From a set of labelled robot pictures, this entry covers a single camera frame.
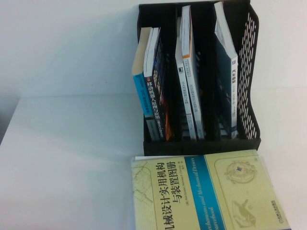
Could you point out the white orange ROS2 book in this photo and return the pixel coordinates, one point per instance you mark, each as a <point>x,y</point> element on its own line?
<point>193,95</point>

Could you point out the black perforated book stand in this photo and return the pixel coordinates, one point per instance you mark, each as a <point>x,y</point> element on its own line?
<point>208,28</point>

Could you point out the white book under stack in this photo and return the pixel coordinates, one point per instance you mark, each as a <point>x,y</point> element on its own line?
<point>144,158</point>

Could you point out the dark book white title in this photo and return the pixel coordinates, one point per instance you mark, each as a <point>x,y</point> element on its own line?
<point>154,95</point>

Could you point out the thin white spine book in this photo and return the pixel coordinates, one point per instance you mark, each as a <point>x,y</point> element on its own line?
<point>185,95</point>

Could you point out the yellow green mechanisms book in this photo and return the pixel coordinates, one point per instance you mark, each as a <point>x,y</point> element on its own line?
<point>216,191</point>

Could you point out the blue spine book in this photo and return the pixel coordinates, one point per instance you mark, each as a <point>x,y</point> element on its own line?
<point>140,91</point>

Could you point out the dark cover white spine book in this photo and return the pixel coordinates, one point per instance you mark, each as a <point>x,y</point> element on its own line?
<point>233,91</point>

